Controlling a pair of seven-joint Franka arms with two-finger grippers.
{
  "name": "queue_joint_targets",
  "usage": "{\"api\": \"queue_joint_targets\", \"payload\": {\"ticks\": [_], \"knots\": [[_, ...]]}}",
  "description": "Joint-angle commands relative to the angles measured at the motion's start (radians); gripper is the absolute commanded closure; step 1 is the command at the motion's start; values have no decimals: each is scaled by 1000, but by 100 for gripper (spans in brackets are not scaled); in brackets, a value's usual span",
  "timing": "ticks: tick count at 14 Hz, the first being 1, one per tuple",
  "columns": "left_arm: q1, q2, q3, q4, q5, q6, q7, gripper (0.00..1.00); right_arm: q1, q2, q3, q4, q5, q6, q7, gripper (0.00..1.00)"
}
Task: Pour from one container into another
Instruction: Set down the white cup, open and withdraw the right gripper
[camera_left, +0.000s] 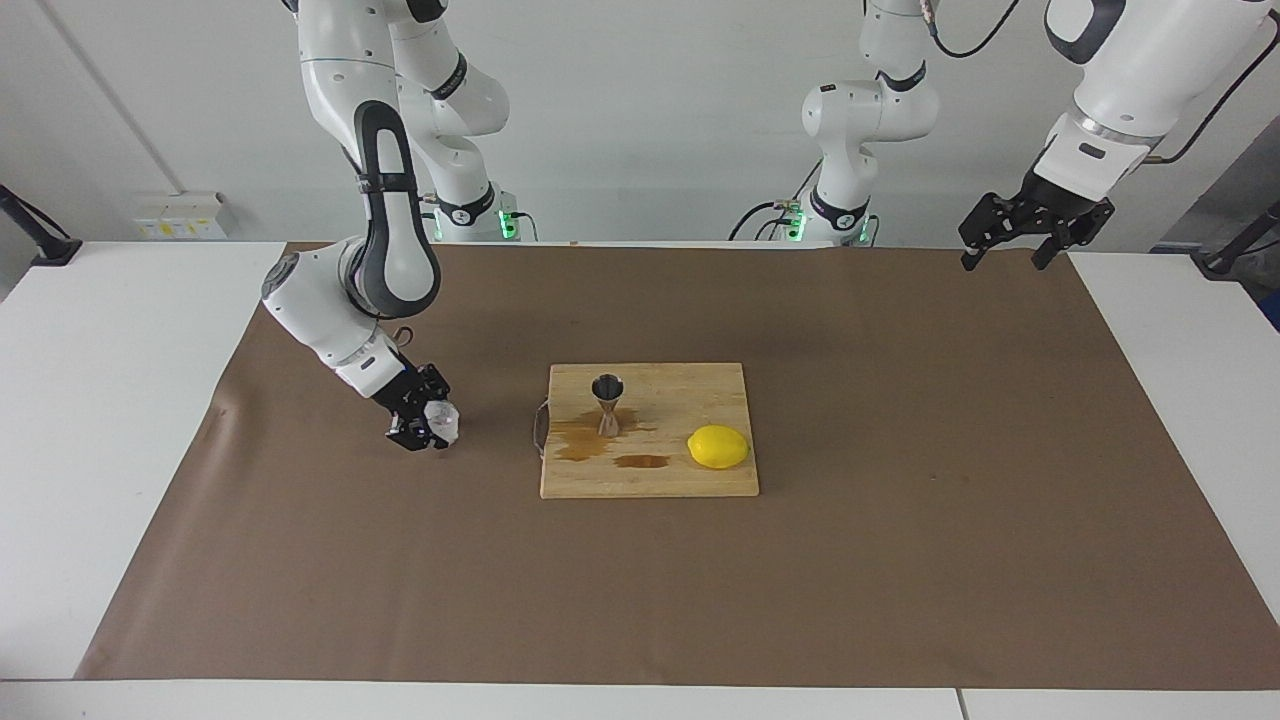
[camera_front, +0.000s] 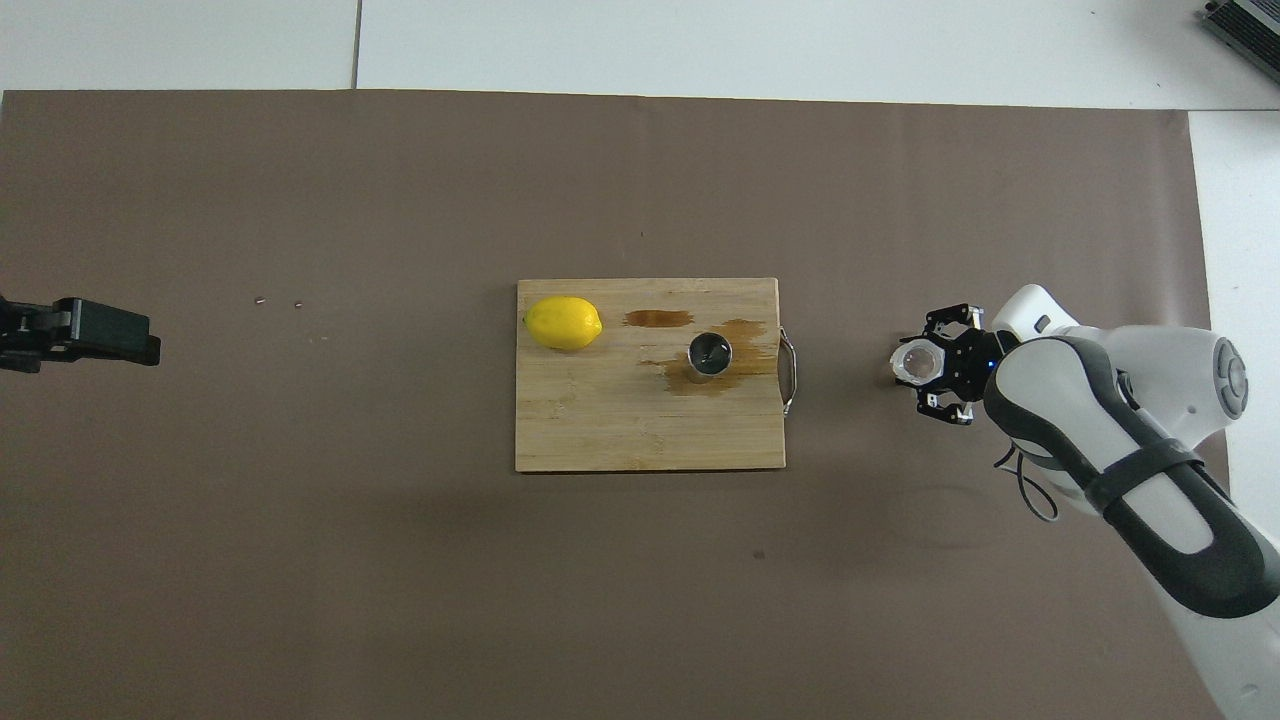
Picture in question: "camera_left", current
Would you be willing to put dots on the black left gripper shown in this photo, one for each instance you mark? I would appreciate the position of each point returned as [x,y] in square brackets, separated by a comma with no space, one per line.
[1065,205]

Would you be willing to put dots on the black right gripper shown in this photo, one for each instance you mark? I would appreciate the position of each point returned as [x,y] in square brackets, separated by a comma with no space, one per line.
[405,395]

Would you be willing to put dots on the steel double jigger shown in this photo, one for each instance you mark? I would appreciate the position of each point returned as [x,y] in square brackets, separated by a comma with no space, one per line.
[608,395]

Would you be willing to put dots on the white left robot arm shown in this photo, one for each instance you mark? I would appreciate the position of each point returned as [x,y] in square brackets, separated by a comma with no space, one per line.
[1150,70]

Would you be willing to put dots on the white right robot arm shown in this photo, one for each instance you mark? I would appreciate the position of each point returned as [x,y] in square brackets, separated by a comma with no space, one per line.
[340,60]

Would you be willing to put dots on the brown paper table mat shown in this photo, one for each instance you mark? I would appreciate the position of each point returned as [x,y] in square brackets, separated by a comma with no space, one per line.
[300,580]

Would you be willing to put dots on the blue plastic item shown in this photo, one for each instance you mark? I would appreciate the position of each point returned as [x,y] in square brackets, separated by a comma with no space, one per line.
[1273,310]

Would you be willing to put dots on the wooden cutting board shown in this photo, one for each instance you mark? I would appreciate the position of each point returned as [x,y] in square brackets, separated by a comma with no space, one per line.
[690,400]

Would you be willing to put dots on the yellow lemon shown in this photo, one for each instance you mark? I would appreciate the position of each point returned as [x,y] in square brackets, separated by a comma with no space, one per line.
[718,447]

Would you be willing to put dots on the black camera stand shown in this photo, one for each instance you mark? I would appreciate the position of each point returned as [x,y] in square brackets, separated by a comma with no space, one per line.
[1235,250]
[40,240]

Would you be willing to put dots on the white wall socket box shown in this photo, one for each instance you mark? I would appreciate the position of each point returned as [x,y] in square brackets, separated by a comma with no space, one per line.
[180,215]

